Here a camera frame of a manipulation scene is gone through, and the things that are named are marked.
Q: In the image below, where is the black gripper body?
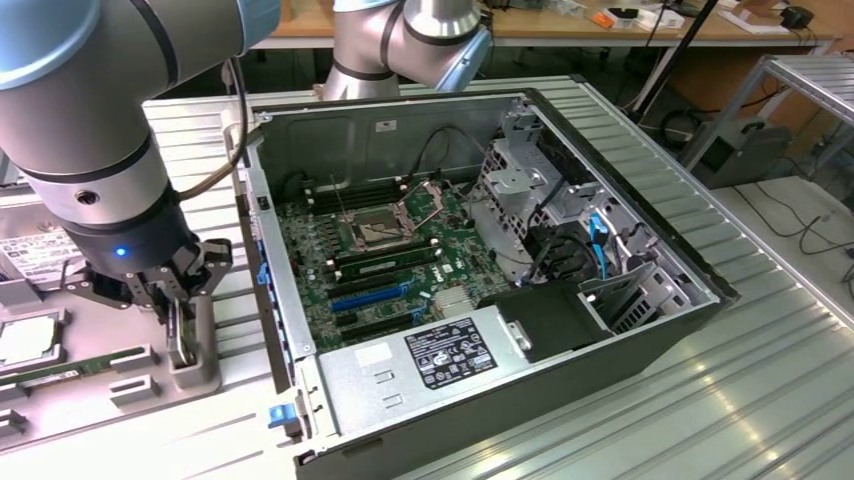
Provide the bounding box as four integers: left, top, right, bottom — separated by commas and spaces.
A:
63, 192, 202, 275

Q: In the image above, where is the thin black cable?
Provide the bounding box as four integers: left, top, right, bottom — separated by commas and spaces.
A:
753, 180, 854, 264

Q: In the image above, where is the white flat box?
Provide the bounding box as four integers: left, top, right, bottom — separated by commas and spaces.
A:
717, 0, 794, 35

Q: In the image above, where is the silver hard disk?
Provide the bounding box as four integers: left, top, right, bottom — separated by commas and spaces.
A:
0, 219, 88, 294

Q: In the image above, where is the wooden desk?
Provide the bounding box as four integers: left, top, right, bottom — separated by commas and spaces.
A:
246, 0, 844, 51

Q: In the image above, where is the CPU socket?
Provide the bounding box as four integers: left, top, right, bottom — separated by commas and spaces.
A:
338, 203, 419, 252

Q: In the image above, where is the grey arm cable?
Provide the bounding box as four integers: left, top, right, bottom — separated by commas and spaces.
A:
176, 54, 254, 200

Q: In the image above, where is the black plastic shroud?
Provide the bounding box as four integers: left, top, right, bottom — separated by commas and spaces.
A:
477, 280, 617, 365

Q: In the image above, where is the black looped data cable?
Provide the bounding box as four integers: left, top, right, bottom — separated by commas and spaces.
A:
407, 125, 490, 182

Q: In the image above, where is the long black expansion slot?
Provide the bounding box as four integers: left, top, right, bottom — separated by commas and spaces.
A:
325, 272, 403, 297
341, 310, 417, 336
347, 325, 406, 345

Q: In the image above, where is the orange and white box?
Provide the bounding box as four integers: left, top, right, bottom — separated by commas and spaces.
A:
590, 7, 688, 31

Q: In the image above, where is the green motherboard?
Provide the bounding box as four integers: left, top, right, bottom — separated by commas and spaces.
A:
274, 177, 499, 347

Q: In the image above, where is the metal drive cage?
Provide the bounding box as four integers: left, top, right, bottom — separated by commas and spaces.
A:
474, 110, 602, 282

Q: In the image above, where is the metal socket cover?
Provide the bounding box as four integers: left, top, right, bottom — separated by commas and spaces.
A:
397, 179, 447, 235

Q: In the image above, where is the metal disk bay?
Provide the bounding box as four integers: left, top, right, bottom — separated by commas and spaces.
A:
574, 258, 702, 337

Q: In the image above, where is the silver CPU chip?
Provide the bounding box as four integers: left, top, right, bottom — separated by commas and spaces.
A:
0, 315, 60, 367

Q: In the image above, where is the green RAM stick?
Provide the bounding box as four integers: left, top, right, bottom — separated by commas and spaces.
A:
0, 355, 140, 390
338, 247, 443, 280

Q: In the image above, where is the blue expansion slot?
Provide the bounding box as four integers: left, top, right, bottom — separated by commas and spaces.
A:
330, 284, 410, 312

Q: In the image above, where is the grey floor box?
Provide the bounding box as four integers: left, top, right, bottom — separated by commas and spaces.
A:
685, 119, 794, 190

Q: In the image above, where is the black power adapter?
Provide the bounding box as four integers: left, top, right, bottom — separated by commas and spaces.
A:
778, 4, 817, 30

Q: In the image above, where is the aluminium frame table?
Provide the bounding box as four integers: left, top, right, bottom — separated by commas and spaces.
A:
680, 52, 854, 177

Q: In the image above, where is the grey power supply unit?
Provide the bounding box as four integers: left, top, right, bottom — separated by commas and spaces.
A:
317, 303, 537, 437

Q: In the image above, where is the black cable bundle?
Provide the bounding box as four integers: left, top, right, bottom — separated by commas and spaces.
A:
526, 222, 595, 287

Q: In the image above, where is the open black PC case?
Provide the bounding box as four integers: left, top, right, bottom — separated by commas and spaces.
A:
223, 87, 744, 480

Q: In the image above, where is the black tripod pole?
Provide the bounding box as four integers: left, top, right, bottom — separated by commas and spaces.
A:
629, 0, 724, 120

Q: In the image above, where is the silver chipset heatsink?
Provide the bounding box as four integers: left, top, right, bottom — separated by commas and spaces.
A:
431, 287, 479, 317

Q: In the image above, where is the thin metal locking lever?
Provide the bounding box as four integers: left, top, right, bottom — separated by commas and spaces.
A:
330, 172, 350, 222

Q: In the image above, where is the grey parts rack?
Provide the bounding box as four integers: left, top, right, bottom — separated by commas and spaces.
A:
0, 277, 223, 439

